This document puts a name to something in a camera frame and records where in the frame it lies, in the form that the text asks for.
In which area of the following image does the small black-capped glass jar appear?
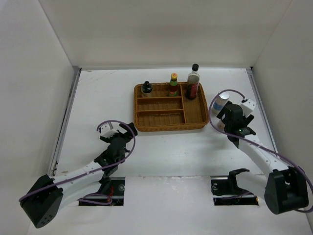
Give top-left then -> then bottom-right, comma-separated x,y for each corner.
141,81 -> 153,97

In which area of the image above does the tall soy sauce bottle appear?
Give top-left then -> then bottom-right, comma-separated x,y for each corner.
186,64 -> 200,100

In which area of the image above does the red sauce bottle green label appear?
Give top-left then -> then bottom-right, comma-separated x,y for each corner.
168,73 -> 178,96

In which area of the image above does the white-lid spice jar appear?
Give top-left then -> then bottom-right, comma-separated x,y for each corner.
217,119 -> 225,130

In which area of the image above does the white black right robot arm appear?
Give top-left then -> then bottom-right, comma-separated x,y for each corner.
217,101 -> 309,214

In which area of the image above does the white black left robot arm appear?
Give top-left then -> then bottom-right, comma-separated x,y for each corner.
19,120 -> 137,229

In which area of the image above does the silver-lid jar blue label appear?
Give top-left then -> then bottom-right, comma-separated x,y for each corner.
211,92 -> 230,114

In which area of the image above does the brown wicker divided tray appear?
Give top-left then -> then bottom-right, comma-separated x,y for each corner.
134,82 -> 209,132

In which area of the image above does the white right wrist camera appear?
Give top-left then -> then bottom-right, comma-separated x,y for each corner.
240,99 -> 257,118

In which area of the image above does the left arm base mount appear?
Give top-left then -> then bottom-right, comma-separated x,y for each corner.
78,177 -> 126,207

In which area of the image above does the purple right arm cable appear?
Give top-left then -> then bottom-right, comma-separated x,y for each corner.
208,89 -> 313,212

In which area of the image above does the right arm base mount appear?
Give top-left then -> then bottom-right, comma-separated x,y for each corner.
211,168 -> 259,206

